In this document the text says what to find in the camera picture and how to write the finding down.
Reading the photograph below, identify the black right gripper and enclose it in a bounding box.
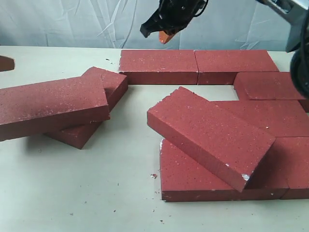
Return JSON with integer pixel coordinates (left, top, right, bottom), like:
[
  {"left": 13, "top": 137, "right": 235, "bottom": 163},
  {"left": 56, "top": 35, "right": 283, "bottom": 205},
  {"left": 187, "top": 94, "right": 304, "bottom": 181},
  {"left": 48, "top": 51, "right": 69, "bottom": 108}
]
[{"left": 140, "top": 0, "right": 205, "bottom": 44}]

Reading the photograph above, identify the large red brick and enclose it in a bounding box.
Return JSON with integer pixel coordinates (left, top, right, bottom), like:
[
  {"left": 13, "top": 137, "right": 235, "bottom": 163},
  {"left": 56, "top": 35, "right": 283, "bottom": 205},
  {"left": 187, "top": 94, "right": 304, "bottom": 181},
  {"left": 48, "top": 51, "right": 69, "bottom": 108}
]
[
  {"left": 0, "top": 75, "right": 110, "bottom": 141},
  {"left": 160, "top": 139, "right": 289, "bottom": 202}
]

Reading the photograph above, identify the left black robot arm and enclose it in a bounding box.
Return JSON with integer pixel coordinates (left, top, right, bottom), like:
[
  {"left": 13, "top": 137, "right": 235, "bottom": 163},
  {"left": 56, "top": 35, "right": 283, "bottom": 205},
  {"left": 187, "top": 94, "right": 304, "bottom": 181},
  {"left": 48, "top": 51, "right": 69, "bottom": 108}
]
[{"left": 0, "top": 56, "right": 15, "bottom": 72}]

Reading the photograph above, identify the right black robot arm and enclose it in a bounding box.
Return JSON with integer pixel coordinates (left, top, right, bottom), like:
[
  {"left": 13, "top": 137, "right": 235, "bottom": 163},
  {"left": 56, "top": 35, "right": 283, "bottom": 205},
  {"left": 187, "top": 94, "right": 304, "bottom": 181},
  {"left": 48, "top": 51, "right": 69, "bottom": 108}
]
[{"left": 140, "top": 0, "right": 309, "bottom": 98}]

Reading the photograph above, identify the right second-row red brick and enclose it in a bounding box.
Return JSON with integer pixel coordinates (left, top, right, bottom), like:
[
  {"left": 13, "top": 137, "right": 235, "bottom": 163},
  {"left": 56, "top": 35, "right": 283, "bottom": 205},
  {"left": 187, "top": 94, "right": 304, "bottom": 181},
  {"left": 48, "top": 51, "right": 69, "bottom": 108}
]
[{"left": 234, "top": 72, "right": 309, "bottom": 112}]

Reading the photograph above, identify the right third-row red brick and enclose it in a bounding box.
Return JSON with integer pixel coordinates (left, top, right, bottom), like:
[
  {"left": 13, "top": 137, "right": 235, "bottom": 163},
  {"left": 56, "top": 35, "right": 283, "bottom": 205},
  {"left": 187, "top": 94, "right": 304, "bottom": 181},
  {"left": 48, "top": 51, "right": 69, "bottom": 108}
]
[{"left": 213, "top": 100, "right": 309, "bottom": 137}]

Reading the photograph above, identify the blue-grey backdrop cloth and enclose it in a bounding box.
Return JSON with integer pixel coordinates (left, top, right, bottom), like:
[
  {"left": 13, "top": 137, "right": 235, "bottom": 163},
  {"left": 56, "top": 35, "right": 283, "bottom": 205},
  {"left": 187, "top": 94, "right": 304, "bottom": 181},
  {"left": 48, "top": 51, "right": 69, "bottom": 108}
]
[{"left": 0, "top": 0, "right": 290, "bottom": 51}]

